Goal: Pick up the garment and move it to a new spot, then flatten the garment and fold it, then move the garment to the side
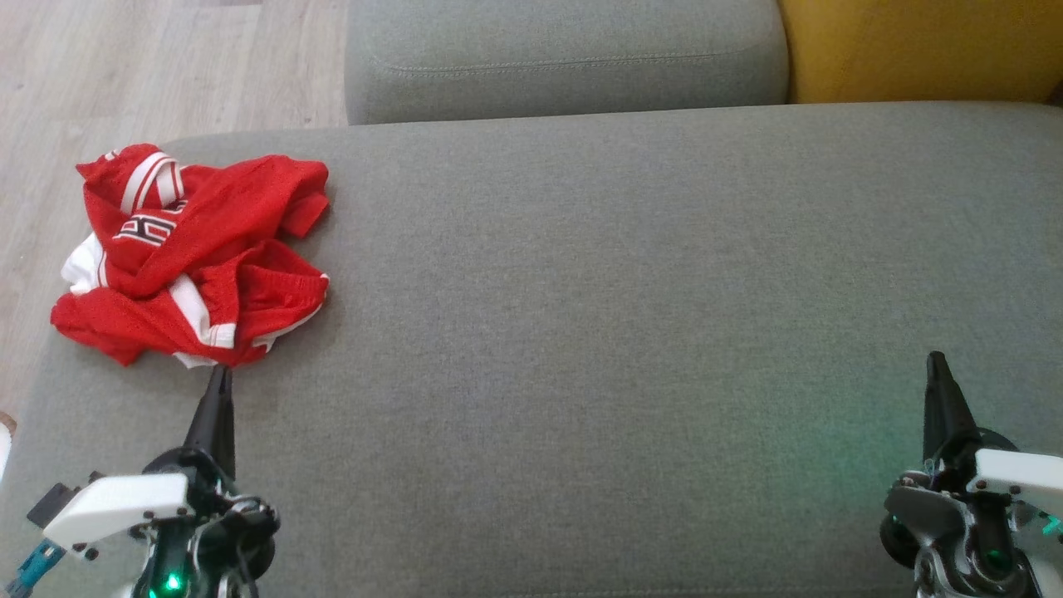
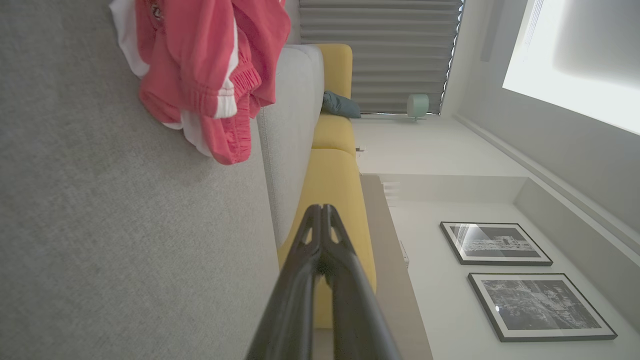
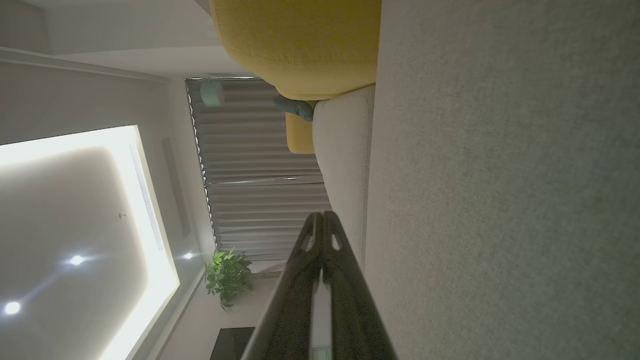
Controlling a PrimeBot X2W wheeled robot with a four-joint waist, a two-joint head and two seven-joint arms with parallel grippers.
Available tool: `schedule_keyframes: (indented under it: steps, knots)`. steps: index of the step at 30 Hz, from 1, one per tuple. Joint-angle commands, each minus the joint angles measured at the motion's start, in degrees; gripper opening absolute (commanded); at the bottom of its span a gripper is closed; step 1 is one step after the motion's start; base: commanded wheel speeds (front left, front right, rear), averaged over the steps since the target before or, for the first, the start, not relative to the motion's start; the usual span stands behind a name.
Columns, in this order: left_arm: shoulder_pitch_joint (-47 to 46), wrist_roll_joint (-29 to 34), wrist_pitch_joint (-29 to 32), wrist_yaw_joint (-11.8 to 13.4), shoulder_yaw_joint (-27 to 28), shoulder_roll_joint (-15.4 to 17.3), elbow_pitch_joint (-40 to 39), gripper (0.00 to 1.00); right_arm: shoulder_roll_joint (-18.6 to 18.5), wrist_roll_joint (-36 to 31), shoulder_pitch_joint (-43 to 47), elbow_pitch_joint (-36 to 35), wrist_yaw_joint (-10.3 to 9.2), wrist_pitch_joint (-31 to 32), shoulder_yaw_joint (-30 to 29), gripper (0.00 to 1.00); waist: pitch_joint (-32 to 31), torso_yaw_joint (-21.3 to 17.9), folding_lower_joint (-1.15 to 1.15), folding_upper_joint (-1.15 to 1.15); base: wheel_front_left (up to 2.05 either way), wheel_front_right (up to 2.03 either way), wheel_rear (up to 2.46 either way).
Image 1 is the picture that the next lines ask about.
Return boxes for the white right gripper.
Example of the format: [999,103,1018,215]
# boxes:
[880,350,1063,598]

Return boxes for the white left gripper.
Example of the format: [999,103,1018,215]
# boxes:
[43,364,281,598]

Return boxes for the red shorts with white stripe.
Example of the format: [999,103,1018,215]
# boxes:
[50,239,331,369]

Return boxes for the red lettered basketball jersey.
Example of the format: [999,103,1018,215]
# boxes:
[62,143,333,300]

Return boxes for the white rounded object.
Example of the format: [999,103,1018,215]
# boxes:
[0,411,17,487]

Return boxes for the yellow cushion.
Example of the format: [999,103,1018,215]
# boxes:
[778,0,1063,105]

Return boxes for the grey fabric sofa seat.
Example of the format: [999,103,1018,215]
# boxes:
[0,101,1063,598]

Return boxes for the grey sofa back cushion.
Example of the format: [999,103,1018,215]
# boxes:
[345,0,790,125]

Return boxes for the left black cable, teal plug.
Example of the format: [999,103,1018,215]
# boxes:
[4,538,66,597]

